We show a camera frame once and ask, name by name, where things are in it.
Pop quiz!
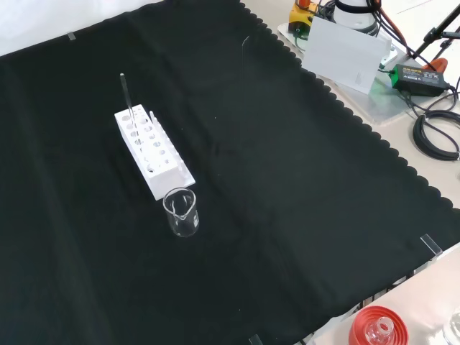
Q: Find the clear glass rod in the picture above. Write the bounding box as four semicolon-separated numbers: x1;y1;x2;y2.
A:
119;73;137;132

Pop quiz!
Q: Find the white test tube rack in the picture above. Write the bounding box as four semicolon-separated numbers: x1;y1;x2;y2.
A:
114;103;197;201

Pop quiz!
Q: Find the black bench cloth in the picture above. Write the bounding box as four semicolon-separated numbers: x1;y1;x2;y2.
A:
0;0;460;345

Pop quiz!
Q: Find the clear glass beaker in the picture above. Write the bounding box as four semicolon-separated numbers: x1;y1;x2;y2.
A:
162;186;201;238

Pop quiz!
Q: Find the pale board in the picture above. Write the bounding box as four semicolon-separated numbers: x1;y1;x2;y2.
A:
303;16;392;95

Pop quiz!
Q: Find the yellow stop button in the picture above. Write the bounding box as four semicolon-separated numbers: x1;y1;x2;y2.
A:
289;0;319;34

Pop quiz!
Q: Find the black power adapter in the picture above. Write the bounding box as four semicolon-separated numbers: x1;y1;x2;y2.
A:
390;63;452;97

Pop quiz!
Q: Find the clear glass flask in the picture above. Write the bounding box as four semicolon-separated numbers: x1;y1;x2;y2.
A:
364;316;395;345

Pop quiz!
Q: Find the orange clamp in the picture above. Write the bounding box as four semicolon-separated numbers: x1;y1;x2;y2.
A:
423;57;449;73

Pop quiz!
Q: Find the black tripod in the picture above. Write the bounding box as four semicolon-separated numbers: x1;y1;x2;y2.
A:
412;0;460;63

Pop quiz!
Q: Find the clear glass vessel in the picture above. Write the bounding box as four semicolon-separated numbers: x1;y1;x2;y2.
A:
442;308;460;345

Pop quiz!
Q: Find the clear base plate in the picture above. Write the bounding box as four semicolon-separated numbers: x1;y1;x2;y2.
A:
276;21;423;126

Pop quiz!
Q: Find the coiled black cable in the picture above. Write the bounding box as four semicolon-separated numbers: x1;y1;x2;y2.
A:
412;110;460;162

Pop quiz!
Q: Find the red ribbed ring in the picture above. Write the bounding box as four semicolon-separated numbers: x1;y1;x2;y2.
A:
348;305;410;345

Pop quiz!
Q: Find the orange cable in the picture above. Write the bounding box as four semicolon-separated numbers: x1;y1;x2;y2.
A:
373;0;414;55

